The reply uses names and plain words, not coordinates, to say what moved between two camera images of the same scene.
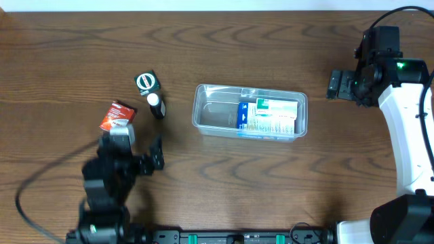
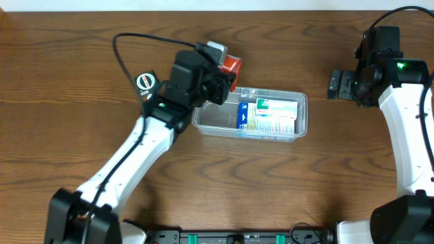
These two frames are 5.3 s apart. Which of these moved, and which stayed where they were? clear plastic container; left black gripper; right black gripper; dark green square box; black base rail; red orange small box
Moved: red orange small box; left black gripper
Stayed: clear plastic container; dark green square box; black base rail; right black gripper
